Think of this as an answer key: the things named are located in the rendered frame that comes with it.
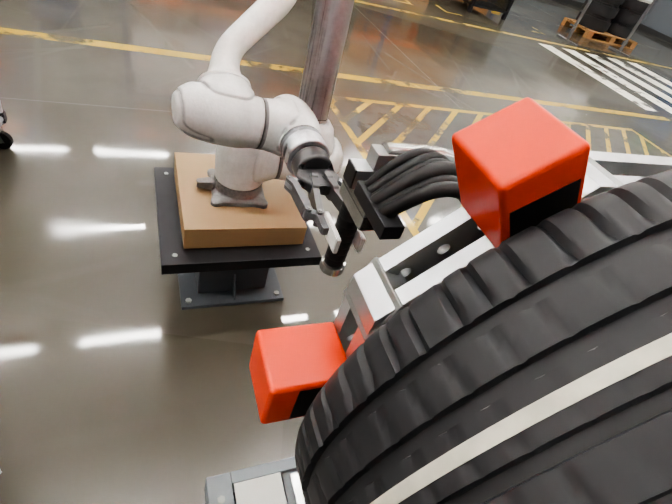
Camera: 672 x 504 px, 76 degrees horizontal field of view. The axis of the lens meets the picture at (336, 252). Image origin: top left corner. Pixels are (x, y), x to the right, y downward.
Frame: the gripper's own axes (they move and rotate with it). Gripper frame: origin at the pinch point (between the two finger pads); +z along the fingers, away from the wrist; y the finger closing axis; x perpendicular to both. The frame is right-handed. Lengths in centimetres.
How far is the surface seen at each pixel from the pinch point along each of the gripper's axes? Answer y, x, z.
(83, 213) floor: 53, -83, -104
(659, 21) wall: -1307, -51, -897
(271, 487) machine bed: 3, -75, 14
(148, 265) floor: 30, -83, -74
